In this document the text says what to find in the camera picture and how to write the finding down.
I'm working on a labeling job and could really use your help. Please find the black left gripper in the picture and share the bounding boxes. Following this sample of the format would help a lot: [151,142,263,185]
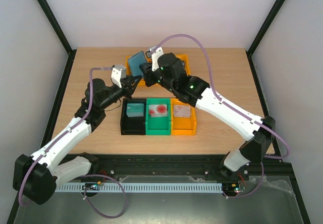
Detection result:
[100,75,142,110]

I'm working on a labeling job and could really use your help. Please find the blue leather card holder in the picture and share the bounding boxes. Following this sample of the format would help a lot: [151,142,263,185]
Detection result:
[127,51,147,77]

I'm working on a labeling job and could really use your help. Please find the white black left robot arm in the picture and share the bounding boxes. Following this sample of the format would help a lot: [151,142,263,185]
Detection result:
[13,76,142,206]

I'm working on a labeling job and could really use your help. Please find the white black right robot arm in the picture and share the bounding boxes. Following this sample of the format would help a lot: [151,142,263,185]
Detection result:
[139,53,276,180]

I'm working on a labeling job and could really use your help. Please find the teal credit card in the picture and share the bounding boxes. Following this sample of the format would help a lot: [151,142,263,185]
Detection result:
[126,103,144,118]

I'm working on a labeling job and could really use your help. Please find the white red circle card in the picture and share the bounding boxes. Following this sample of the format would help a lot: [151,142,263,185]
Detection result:
[148,104,168,117]

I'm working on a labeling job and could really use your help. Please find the white patterned card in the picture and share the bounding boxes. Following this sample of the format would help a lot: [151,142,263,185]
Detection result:
[173,104,191,118]

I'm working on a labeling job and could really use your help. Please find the orange rear triple bin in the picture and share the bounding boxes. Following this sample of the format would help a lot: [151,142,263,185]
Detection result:
[125,54,191,86]

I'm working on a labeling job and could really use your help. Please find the black plastic bin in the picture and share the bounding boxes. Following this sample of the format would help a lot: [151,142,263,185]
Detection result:
[120,98,146,135]

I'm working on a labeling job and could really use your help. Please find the green plastic bin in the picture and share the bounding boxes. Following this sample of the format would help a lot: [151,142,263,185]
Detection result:
[145,98,171,135]

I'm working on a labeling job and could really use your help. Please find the orange front plastic bin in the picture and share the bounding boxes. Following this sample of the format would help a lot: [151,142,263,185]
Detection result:
[170,98,197,136]

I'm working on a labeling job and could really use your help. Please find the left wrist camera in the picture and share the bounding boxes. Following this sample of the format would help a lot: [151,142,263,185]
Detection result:
[111,65,126,88]

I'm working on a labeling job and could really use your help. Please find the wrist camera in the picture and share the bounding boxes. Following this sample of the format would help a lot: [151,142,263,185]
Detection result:
[111,65,126,88]
[145,46,164,59]

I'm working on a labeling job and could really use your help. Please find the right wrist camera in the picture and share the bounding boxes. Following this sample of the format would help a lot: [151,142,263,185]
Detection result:
[145,46,164,59]

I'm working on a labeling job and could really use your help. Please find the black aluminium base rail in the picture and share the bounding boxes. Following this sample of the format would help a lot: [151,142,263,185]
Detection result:
[60,154,293,182]

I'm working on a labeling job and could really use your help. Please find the light blue slotted cable duct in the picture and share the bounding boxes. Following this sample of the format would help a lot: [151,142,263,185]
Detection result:
[56,183,223,193]

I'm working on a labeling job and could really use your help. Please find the black frame post left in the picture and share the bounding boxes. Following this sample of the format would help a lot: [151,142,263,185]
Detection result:
[26,0,76,55]

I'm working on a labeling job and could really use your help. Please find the black frame post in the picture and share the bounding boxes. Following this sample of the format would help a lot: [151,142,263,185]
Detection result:
[26,0,76,55]
[247,0,297,55]

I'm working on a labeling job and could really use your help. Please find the black frame post right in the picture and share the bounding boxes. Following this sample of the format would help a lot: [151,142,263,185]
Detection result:
[247,0,297,55]

